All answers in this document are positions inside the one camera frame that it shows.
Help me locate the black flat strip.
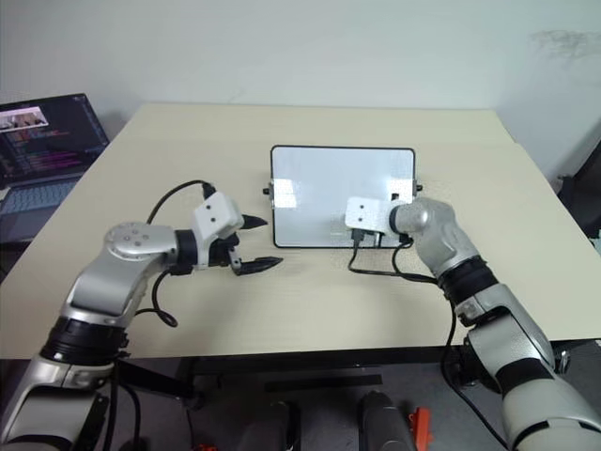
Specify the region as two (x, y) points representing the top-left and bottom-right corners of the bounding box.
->
(264, 374), (384, 393)

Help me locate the open grey laptop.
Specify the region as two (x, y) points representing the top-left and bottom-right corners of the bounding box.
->
(0, 92), (112, 243)

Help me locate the orange plastic part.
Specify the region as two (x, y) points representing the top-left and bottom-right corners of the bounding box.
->
(406, 407), (435, 445)

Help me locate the black framed standing whiteboard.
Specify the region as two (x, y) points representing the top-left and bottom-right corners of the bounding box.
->
(261, 144), (424, 250)

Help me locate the black table frame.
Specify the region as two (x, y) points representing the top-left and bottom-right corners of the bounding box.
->
(116, 336), (601, 411)

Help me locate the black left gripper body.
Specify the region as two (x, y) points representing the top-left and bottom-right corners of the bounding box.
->
(206, 231), (242, 271)

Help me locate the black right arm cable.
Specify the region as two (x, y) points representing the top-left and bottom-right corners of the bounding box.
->
(347, 229), (511, 448)

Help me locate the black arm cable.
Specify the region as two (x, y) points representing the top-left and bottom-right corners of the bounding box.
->
(146, 179), (218, 328)
(347, 229), (511, 448)

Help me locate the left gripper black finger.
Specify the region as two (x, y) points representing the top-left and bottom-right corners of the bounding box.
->
(228, 247), (285, 276)
(240, 213), (269, 232)

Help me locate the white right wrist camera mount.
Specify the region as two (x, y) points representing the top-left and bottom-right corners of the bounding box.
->
(344, 196), (394, 249)

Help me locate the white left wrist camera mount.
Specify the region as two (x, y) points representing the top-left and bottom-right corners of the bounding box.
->
(191, 191), (245, 272)

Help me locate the dark rounded shape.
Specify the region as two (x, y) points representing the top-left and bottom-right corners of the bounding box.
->
(358, 389), (410, 451)
(242, 398), (302, 451)

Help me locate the dark office chair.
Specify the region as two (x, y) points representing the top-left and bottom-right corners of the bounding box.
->
(555, 139), (601, 258)

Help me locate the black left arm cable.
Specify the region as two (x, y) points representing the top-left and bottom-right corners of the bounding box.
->
(146, 179), (218, 328)

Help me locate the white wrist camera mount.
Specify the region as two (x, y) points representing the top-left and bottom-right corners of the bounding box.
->
(344, 196), (394, 249)
(191, 191), (245, 272)

